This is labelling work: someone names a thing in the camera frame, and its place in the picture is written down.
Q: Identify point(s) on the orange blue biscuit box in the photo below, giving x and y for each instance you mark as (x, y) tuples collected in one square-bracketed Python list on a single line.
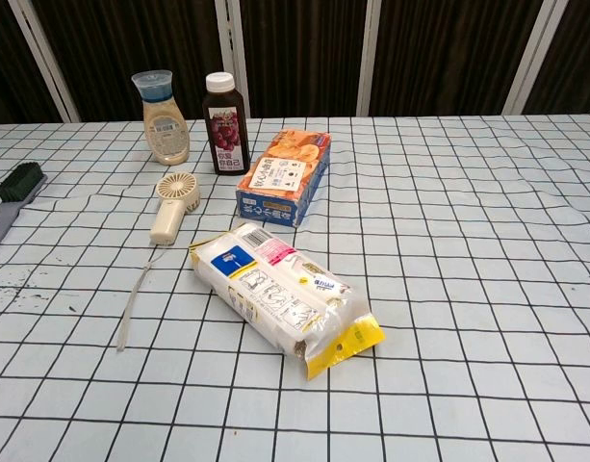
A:
[(285, 178)]

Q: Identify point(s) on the dark folding screen white frame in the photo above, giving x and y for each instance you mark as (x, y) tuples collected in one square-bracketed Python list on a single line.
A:
[(299, 58)]

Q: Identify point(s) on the checked light blue tablecloth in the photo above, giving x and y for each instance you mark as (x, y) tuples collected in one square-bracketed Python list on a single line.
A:
[(468, 289)]

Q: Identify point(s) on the dark juice bottle white cap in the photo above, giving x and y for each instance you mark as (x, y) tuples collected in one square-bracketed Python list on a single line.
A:
[(224, 159)]

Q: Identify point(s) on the small beige handheld fan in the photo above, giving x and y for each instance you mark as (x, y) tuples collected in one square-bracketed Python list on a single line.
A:
[(164, 226)]

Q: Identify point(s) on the clear bottle grey cap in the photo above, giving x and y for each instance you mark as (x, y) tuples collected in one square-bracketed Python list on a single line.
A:
[(165, 139)]

